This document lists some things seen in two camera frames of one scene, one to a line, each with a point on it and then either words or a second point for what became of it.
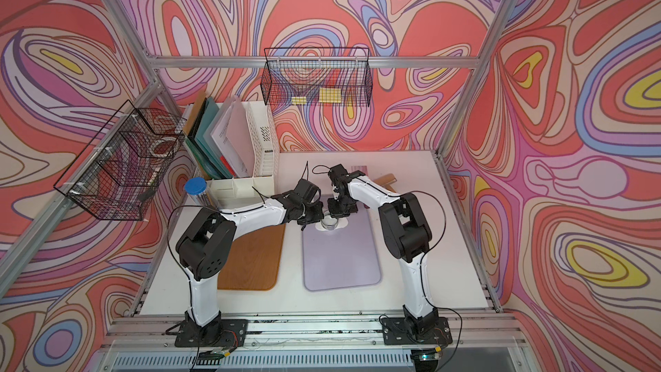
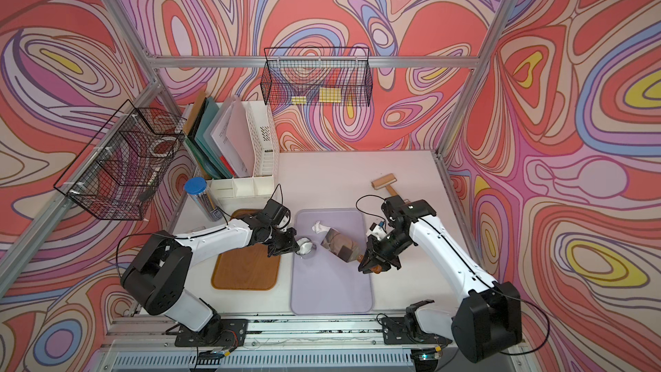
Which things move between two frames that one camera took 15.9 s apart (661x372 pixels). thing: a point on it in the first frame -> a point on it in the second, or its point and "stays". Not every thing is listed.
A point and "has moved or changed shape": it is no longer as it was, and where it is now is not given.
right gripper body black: [342, 207] -> [386, 251]
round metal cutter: [330, 222] -> [305, 245]
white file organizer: [237, 191] stays
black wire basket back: [317, 77] stays
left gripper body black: [311, 213] -> [281, 242]
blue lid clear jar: [196, 189] stays
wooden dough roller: [385, 181] stays
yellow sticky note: [330, 95] stays
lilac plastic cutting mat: [342, 259] has moved or changed shape
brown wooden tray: [254, 260] stays
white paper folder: [233, 138] stays
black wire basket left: [119, 170] stays
